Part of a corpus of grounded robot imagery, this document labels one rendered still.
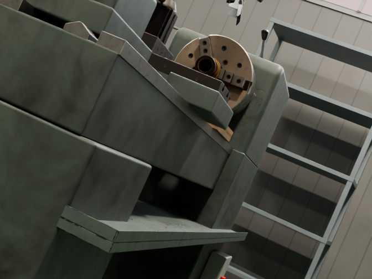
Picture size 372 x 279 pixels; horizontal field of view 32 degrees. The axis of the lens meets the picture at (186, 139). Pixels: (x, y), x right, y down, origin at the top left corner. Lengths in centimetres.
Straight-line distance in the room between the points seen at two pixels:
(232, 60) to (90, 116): 142
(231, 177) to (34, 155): 151
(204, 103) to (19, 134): 65
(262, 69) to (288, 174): 332
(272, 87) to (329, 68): 345
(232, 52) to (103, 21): 134
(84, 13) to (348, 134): 481
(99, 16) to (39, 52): 13
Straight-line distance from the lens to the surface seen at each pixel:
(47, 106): 119
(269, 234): 591
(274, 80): 266
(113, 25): 127
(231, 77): 245
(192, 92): 172
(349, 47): 532
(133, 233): 122
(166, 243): 153
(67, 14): 128
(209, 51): 249
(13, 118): 121
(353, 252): 582
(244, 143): 262
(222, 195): 260
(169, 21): 198
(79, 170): 115
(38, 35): 123
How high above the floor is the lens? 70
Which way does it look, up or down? 3 degrees up
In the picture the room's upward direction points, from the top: 24 degrees clockwise
